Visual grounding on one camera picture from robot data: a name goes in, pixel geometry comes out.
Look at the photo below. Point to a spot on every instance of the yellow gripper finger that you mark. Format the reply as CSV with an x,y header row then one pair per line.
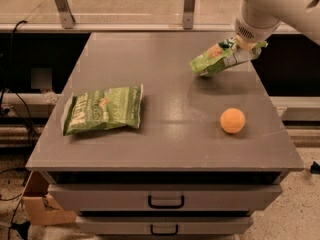
x,y
243,44

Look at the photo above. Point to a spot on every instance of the green rice chip bag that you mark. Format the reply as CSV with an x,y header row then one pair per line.
x,y
222,56

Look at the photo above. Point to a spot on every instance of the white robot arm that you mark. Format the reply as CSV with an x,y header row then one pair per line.
x,y
258,20

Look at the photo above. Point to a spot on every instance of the green jalapeno chip bag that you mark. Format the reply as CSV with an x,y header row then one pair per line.
x,y
104,109

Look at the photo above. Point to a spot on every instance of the orange fruit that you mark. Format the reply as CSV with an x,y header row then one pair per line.
x,y
232,120

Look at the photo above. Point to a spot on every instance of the upper grey drawer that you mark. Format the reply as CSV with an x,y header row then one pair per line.
x,y
162,197

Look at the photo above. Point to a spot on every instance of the grey drawer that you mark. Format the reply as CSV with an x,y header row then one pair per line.
x,y
162,197
164,226

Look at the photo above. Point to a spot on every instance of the lower grey drawer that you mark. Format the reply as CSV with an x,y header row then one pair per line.
x,y
164,226

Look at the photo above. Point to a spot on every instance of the cardboard box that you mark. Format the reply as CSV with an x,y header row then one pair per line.
x,y
41,208

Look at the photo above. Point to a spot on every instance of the middle metal bracket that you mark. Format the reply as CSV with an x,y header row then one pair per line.
x,y
188,14

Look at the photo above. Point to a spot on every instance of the metal bracket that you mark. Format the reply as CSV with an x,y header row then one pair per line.
x,y
66,18
188,14

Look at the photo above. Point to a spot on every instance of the left metal bracket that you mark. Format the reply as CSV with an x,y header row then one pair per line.
x,y
66,18

